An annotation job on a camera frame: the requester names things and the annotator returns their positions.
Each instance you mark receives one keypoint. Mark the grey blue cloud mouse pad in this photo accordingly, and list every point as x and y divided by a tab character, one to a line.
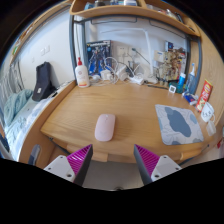
178	123

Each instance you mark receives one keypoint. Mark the pink computer mouse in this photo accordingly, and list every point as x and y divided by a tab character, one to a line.
105	127

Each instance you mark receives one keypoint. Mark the light blue blanket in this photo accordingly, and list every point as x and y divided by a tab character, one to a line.
16	105

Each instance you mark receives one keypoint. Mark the blue white packet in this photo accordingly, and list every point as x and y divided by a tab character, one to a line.
189	98

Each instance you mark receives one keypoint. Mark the blue spray bottle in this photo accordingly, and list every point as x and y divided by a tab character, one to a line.
191	81

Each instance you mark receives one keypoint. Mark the black pen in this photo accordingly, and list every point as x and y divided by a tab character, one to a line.
157	86

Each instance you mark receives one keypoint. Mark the wooden figure model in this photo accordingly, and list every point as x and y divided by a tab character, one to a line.
164	71

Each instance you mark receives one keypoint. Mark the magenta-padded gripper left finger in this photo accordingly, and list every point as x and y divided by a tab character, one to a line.
60	166

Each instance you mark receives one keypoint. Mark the black bag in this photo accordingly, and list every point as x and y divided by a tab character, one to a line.
43	80

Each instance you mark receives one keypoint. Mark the wooden wall shelf unit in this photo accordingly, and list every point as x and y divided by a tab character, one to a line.
133	11

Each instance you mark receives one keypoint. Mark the white wall switch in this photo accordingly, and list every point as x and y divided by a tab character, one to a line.
45	50

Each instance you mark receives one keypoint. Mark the small blue white-capped bottle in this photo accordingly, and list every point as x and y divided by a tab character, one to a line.
181	85

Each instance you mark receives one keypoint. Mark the clear plastic cup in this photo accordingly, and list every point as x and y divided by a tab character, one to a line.
211	128

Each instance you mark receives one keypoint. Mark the blue robot model box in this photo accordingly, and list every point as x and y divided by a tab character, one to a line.
97	55

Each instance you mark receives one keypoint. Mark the white red-capped pump bottle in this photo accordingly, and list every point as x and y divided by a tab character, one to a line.
82	76

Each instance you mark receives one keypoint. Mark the white charger block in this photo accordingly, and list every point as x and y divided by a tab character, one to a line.
105	74

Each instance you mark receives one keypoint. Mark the white mug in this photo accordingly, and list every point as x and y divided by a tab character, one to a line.
207	112

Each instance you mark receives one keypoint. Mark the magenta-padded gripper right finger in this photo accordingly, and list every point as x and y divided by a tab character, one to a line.
165	166

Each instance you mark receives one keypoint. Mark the white desk lamp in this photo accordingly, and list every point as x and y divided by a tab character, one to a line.
152	80

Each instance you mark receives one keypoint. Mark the colourful figure box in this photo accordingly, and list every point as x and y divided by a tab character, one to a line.
176	61

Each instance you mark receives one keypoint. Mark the small white cube clock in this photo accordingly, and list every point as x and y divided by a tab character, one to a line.
172	89

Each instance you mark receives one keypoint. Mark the bed with checked sheet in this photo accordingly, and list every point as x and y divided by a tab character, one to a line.
23	130

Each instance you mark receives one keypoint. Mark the red yellow chips can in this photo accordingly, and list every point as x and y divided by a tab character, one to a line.
204	95

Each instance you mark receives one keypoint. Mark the white wall outlet panel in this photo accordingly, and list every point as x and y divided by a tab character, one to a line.
122	50

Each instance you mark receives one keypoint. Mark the white power strip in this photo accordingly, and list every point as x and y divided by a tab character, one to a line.
136	80

